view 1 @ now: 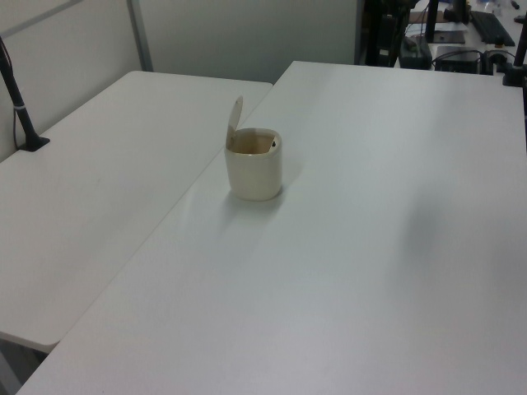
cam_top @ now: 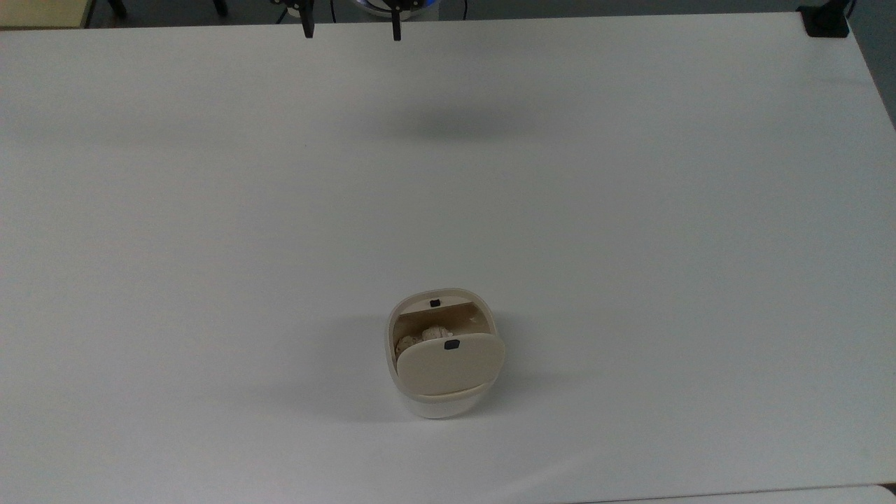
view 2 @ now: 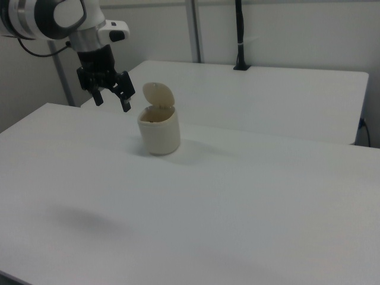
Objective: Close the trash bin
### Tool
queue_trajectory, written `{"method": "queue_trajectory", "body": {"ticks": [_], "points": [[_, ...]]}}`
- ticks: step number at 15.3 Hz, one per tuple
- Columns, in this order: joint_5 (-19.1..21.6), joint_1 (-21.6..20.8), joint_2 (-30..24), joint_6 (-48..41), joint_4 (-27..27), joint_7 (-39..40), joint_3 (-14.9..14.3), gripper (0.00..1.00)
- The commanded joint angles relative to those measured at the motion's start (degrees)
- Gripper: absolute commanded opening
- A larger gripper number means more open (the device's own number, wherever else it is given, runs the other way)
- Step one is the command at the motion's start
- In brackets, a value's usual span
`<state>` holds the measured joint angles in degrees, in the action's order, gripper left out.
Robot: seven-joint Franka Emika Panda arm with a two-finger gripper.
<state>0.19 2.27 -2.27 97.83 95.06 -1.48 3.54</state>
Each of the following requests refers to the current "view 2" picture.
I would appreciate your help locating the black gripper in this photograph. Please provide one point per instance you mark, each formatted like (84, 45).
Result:
(96, 65)

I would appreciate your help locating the grey metal wall post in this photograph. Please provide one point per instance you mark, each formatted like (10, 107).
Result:
(60, 74)
(194, 29)

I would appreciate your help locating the cream trash bin with lid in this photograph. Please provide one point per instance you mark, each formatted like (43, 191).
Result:
(160, 130)

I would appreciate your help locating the black clamped camera pole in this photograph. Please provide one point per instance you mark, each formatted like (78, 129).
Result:
(240, 32)

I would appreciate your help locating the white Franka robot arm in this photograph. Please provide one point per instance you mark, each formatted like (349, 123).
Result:
(44, 17)

